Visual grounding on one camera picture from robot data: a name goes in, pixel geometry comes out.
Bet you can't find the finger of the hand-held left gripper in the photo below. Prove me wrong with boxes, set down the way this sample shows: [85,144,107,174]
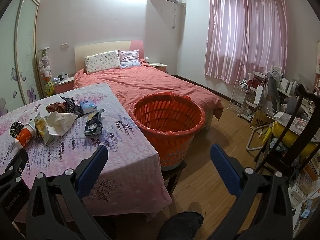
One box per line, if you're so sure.
[0,149,28,182]

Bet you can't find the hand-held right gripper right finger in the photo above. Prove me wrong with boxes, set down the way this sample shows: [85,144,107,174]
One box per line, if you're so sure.
[207,144,294,240]

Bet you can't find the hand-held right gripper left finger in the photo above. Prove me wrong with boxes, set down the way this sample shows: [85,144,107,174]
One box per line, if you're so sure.
[26,145,118,240]

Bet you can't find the orange paper cup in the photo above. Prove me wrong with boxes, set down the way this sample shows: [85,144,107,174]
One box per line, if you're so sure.
[14,120,36,148]

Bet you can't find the dark snack packet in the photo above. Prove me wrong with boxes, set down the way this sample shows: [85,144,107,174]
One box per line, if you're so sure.
[84,108,106,136]

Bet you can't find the yellow plastic wrapper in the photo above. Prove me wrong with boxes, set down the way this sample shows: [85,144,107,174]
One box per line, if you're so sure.
[34,116,49,139]

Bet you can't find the white tissue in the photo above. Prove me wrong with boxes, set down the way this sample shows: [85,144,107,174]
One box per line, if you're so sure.
[46,111,78,144]

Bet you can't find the orange basket with red liner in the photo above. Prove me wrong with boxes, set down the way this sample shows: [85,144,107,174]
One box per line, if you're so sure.
[129,92,206,168]

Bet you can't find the blue tissue pack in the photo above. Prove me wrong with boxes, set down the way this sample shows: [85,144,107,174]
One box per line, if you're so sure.
[80,101,98,114]

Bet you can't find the floral printed tablecloth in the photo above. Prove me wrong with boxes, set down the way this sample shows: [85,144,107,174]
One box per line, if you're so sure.
[0,82,173,223]

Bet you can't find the black white dotted scrunchie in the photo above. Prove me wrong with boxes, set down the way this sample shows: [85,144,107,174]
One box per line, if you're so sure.
[9,121,25,138]

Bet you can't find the brown slipper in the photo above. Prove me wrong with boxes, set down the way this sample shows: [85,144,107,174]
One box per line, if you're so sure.
[189,201,203,216]

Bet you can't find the dark wooden stool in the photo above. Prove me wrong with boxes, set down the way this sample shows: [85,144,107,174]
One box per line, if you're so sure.
[160,161,187,196]

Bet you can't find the brown paper bag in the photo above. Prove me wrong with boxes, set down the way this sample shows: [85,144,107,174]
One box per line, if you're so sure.
[250,110,275,131]

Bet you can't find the yellow plastic bag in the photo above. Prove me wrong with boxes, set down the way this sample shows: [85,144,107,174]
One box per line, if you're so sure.
[271,121,320,156]

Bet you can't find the white shelf unit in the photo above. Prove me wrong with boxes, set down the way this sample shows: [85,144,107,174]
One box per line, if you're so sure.
[244,71,269,123]

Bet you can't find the dark wooden chair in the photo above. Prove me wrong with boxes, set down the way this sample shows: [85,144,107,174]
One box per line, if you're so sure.
[255,84,320,180]

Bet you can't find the person's leg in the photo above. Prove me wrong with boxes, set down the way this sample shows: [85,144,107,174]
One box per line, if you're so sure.
[156,211,204,240]

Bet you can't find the pile of boxes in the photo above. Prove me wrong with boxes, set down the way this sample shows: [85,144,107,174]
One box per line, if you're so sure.
[287,155,320,236]

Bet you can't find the white paper bag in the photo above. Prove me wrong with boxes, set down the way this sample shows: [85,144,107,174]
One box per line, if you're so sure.
[254,85,267,106]

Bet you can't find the pink nightstand with mugs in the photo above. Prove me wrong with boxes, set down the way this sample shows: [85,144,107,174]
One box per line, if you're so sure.
[54,77,75,95]

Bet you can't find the flower arrangement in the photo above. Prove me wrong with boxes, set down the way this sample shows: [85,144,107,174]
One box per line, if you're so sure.
[39,50,52,81]

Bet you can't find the pink bed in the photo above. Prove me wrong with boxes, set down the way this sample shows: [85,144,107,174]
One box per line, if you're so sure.
[72,64,224,130]

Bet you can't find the white floral pillow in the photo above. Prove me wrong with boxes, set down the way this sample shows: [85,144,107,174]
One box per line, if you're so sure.
[84,50,121,75]

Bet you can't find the flower printed wardrobe door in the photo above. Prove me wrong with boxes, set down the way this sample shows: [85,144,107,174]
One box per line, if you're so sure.
[0,0,42,117]

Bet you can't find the pink striped pillow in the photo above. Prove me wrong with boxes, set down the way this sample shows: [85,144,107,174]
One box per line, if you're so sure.
[118,49,141,68]

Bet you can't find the cream and pink headboard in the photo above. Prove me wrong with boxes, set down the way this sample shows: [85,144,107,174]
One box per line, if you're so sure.
[74,40,145,73]

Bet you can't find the pink curtain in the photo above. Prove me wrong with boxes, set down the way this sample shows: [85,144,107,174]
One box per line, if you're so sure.
[204,0,288,85]

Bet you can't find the white metal frame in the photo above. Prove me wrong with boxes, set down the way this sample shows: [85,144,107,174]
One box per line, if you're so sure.
[246,127,271,152]

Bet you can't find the white wire trolley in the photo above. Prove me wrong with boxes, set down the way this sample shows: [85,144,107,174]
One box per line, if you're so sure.
[229,80,249,118]

